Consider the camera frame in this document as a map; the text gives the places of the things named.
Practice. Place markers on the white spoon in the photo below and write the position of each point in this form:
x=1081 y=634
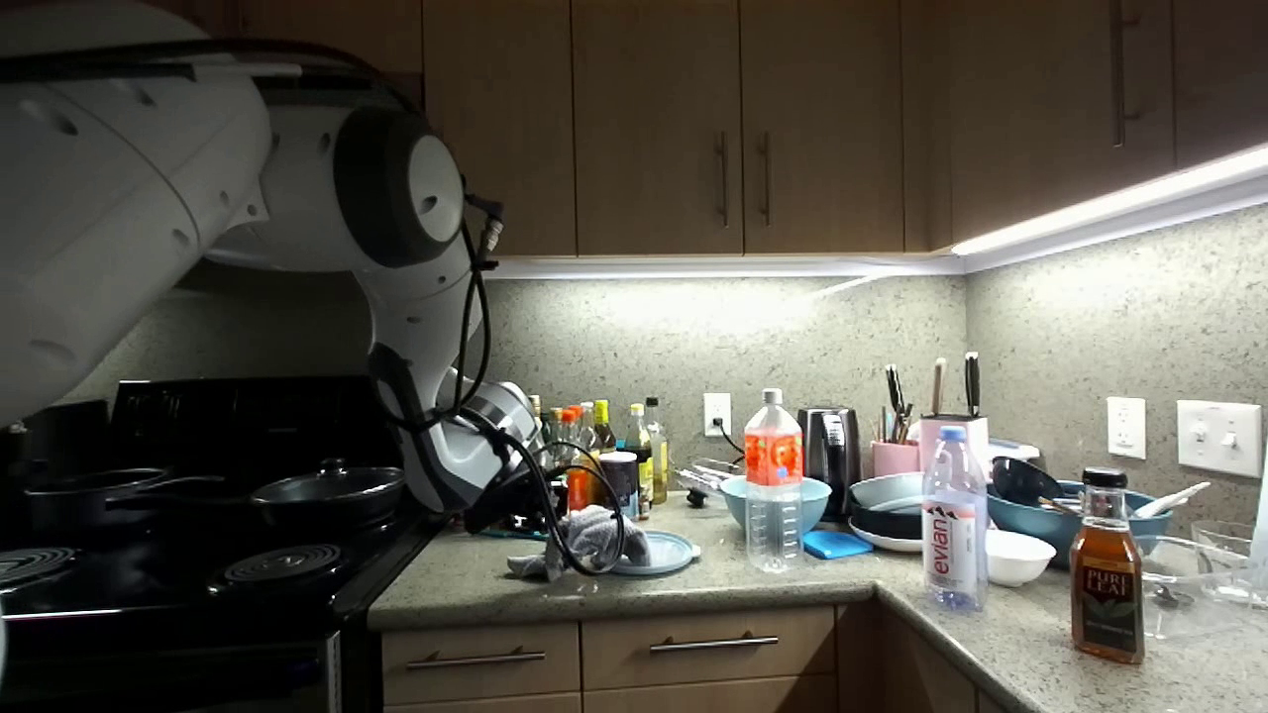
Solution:
x=1175 y=499

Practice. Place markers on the dark jar with white lid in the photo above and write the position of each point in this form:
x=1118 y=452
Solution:
x=620 y=479

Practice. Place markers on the white knife block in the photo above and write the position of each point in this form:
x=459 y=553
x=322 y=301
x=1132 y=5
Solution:
x=952 y=421

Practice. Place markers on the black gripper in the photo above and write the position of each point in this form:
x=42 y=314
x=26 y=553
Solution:
x=537 y=499

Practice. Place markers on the grey fluffy towel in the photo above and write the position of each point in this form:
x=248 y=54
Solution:
x=578 y=548

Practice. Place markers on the under-cabinet light strip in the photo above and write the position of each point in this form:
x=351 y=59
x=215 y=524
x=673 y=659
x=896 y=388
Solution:
x=1122 y=203
x=737 y=267

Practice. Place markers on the black frying pan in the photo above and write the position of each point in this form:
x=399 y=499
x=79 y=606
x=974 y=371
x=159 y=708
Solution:
x=91 y=499

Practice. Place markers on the light blue mixing bowl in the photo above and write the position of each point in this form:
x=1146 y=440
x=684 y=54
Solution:
x=816 y=499

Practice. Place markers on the small white bowl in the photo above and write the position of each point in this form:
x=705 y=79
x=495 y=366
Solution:
x=1018 y=557

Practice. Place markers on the clear water bottle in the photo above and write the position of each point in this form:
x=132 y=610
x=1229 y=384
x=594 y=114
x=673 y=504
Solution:
x=952 y=527

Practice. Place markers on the double white light switch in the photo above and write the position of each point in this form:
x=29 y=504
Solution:
x=1217 y=437

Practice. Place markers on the brown sauce bottle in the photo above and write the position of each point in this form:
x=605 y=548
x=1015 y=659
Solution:
x=1106 y=578

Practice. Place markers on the orange-capped soap bottle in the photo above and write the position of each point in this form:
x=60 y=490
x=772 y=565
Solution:
x=771 y=449

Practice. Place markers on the pink utensil cup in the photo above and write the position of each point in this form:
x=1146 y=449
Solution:
x=891 y=458

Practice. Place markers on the black stove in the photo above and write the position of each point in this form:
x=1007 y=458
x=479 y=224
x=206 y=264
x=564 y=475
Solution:
x=132 y=594

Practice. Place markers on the clear measuring cup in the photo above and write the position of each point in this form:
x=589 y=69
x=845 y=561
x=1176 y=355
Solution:
x=771 y=537

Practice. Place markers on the wooden cabinet door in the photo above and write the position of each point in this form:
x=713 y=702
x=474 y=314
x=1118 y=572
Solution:
x=821 y=119
x=660 y=119
x=1044 y=106
x=1223 y=63
x=508 y=106

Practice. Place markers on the blue sponge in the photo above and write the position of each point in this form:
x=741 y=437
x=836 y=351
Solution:
x=836 y=543

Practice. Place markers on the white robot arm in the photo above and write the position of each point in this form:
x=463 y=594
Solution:
x=132 y=172

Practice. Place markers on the single white light switch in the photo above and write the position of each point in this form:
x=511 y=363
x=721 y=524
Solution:
x=1126 y=427

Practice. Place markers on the steel kettle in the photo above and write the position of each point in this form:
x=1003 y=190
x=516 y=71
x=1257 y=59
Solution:
x=829 y=449

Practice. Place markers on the grey pan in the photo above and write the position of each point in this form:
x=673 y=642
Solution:
x=883 y=496

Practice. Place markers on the large blue bowl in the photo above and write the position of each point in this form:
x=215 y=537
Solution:
x=1044 y=522

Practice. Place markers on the small yellow cap bottle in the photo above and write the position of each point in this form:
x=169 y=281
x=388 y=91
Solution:
x=605 y=421

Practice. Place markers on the light blue plate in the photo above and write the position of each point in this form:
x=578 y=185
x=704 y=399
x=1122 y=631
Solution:
x=668 y=553

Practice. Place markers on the clear glass bowl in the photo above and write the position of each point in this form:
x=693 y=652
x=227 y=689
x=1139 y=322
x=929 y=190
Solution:
x=1195 y=569

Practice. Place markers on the white wall outlet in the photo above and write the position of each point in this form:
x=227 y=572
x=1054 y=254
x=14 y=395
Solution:
x=713 y=415

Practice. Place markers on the black pot with lid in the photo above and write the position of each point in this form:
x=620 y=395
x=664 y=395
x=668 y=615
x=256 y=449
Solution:
x=322 y=494

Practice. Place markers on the wooden drawer front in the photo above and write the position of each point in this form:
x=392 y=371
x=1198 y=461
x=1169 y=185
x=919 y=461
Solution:
x=479 y=659
x=705 y=646

